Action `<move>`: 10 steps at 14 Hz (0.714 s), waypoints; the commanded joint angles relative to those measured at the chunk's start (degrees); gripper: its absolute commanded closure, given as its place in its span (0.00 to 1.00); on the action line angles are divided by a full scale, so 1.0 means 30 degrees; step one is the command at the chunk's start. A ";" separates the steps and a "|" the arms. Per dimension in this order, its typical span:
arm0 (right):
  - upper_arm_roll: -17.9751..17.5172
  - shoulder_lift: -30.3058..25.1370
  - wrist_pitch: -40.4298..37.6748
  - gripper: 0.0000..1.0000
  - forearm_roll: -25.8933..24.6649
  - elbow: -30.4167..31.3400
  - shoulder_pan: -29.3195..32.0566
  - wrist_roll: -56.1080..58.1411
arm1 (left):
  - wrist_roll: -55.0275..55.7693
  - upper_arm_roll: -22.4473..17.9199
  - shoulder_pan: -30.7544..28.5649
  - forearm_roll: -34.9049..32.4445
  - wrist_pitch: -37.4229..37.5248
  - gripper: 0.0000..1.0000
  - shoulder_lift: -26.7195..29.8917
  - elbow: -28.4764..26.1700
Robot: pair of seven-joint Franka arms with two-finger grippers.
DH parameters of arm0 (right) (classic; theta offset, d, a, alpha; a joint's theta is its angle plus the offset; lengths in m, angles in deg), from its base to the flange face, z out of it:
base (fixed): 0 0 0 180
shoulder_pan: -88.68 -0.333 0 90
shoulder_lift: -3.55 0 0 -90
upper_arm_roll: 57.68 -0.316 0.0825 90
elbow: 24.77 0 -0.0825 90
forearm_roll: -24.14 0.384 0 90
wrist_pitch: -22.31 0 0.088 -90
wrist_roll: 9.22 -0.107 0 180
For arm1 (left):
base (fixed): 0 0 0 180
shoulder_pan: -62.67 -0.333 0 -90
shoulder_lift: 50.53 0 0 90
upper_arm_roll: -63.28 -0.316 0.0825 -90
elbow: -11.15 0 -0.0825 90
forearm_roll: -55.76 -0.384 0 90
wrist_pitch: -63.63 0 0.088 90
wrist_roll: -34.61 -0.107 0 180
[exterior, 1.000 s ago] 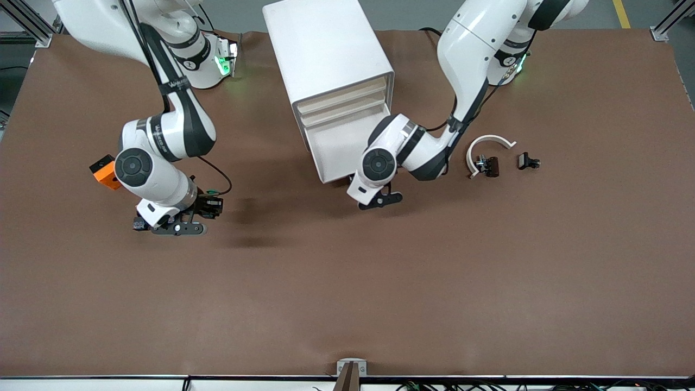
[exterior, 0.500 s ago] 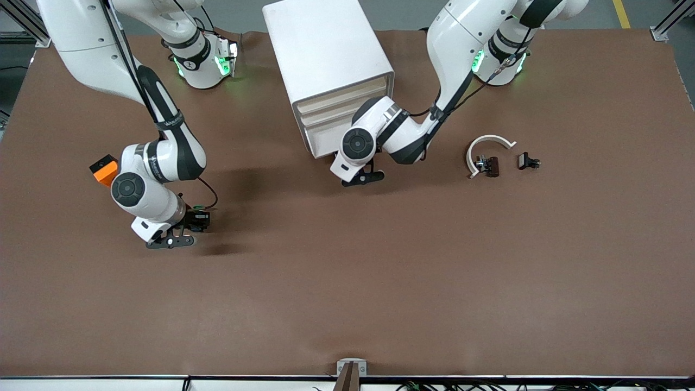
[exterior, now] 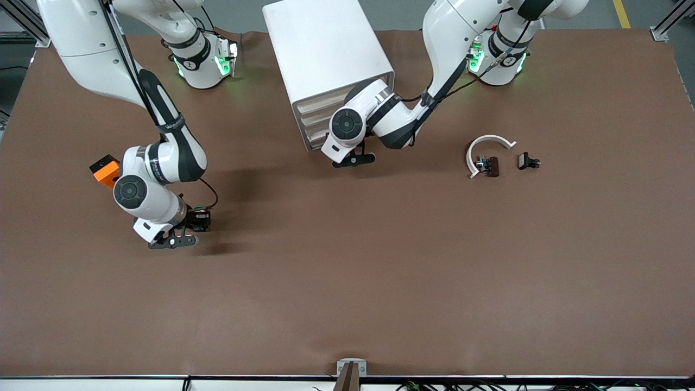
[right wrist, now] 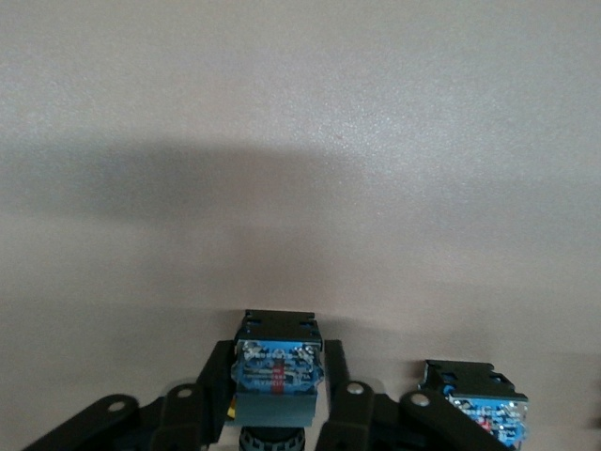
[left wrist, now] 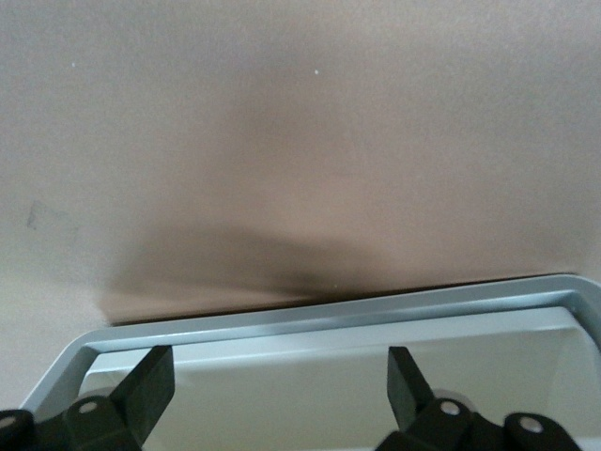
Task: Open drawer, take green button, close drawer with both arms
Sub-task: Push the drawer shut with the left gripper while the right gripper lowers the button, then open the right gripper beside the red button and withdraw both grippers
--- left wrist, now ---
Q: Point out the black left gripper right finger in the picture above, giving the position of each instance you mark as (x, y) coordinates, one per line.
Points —
(408, 390)

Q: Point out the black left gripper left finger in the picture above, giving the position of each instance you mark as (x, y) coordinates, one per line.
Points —
(145, 390)

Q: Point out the white cabinet drawer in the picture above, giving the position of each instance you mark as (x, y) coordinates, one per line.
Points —
(300, 324)

